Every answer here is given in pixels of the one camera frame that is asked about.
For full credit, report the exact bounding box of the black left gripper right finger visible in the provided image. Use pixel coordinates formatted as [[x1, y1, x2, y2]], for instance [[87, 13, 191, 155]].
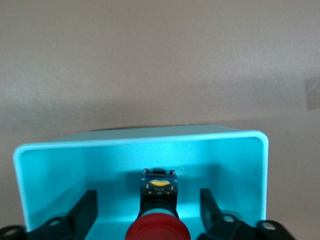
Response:
[[196, 188, 299, 240]]

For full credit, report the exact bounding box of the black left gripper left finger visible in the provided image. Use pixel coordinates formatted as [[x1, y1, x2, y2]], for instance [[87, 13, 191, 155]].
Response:
[[0, 189, 99, 240]]

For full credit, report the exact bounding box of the cyan plastic box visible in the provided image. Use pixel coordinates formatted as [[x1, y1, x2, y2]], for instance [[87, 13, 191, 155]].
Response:
[[12, 129, 270, 240]]

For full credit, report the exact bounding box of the red mushroom push button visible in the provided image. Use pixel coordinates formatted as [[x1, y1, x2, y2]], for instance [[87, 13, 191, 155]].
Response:
[[124, 167, 192, 240]]

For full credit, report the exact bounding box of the brown tape patch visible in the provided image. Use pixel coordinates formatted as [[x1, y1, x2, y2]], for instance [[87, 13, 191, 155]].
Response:
[[304, 76, 320, 112]]

